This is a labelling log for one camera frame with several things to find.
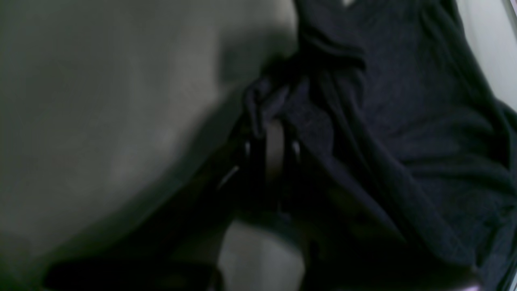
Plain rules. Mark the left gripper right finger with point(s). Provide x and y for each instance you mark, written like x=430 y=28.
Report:
x=302 y=193

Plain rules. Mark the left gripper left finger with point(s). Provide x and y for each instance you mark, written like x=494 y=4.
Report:
x=228 y=183

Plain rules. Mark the black t-shirt with colourful print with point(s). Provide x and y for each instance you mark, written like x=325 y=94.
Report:
x=388 y=97

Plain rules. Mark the grey-green table cloth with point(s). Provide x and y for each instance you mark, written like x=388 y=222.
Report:
x=97 y=97

